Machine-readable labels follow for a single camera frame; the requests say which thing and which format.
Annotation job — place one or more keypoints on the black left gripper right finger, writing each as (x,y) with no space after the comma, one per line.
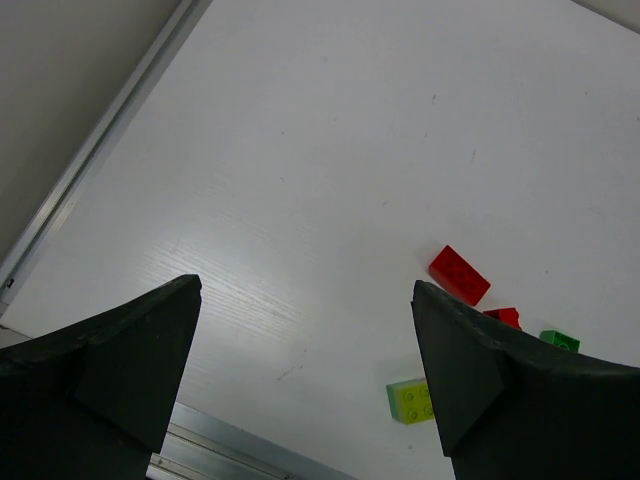
(509,406)

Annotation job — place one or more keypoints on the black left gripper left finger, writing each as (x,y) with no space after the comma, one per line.
(93,400)

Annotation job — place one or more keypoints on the red curved lego piece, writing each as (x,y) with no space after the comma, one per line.
(508,315)

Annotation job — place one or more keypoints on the lime two-by-four lego brick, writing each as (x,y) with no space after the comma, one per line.
(410,401)

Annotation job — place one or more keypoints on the red two-by-four lego brick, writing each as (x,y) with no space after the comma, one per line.
(457,277)

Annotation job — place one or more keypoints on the dark green lego brick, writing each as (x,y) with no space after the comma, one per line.
(560,340)

